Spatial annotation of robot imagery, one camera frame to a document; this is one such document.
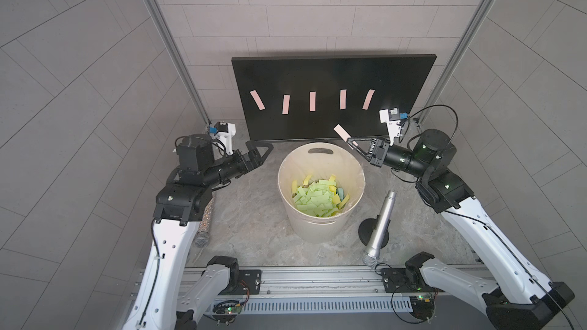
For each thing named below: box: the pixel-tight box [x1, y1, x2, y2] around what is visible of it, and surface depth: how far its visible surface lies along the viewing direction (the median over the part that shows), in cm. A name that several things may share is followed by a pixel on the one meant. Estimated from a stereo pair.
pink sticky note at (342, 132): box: [332, 123, 352, 143], surface depth 59 cm
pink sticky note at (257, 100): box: [249, 89, 266, 111], surface depth 73 cm
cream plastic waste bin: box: [277, 142, 366, 244], surface depth 79 cm
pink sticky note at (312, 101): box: [309, 90, 317, 112], surface depth 75 cm
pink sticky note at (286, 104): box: [282, 94, 291, 115], surface depth 75 cm
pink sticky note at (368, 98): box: [361, 88, 377, 110], surface depth 76 cm
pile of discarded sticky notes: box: [291, 174, 351, 217], surface depth 83 cm
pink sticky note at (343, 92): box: [340, 89, 348, 110], surface depth 75 cm
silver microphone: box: [363, 190, 397, 269], surface depth 68 cm
